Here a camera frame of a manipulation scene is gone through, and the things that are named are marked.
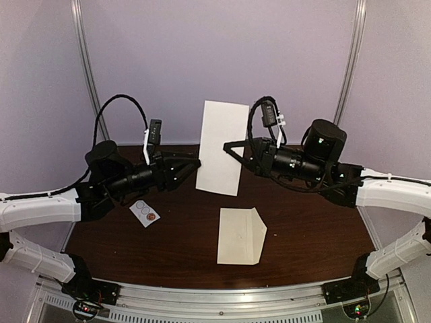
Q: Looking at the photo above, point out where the right black camera cable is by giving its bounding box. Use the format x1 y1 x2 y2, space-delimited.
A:
247 96 364 193

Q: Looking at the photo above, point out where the front aluminium rail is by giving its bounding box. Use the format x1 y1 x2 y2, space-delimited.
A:
32 262 410 323

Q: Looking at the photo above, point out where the black camera cable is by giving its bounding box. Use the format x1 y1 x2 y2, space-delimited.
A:
247 96 364 193
0 94 151 203

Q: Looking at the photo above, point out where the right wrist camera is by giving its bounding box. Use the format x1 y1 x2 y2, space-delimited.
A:
261 100 288 148

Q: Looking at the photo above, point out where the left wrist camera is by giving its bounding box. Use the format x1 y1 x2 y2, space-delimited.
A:
142 119 162 165

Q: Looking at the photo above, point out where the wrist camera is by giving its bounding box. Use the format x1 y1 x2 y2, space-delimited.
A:
142 119 162 165
261 100 288 148

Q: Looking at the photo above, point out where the left aluminium frame post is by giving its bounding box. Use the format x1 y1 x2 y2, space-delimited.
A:
69 0 110 142

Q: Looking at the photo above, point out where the sticker sheet with wax seal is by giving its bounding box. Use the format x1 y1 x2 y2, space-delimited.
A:
129 200 160 227

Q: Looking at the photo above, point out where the right aluminium frame post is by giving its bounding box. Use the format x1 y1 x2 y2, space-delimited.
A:
333 0 367 126

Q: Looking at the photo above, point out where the white letter paper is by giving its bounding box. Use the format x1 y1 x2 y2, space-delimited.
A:
195 100 249 196

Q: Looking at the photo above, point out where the left black camera cable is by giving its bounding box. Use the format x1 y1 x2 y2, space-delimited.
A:
0 94 151 203

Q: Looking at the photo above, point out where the cream paper envelope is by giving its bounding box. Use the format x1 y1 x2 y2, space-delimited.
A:
217 208 267 266

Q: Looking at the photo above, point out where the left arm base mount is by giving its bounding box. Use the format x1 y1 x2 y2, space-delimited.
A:
57 276 121 322

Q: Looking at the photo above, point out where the aluminium frame post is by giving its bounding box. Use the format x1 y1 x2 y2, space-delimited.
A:
333 0 367 126
69 0 110 142

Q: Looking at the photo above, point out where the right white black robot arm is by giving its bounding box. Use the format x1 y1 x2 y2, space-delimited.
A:
223 119 430 297

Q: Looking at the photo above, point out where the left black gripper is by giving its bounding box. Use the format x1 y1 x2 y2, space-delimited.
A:
106 151 201 199

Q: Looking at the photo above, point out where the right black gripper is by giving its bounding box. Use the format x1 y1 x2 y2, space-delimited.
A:
224 137 326 184

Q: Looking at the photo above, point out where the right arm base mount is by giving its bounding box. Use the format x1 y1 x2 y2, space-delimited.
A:
322 269 380 320

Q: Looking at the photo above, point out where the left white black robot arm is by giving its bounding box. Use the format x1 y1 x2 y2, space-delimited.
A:
1 141 201 299

